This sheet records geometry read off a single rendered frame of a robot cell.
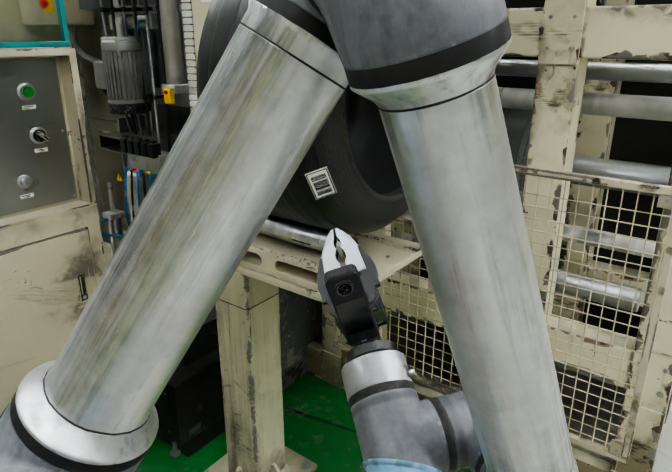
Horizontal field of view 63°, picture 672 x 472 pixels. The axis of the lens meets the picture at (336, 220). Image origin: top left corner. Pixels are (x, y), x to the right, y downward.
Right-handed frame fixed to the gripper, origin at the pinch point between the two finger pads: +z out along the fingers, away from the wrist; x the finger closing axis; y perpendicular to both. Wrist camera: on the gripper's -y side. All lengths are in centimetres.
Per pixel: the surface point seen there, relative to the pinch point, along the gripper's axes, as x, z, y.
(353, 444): -27, -6, 119
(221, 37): -8.2, 36.8, -13.5
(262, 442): -47, -5, 87
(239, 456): -55, -6, 91
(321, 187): -0.6, 12.7, 4.5
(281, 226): -13.1, 20.1, 22.5
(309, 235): -7.5, 14.9, 21.2
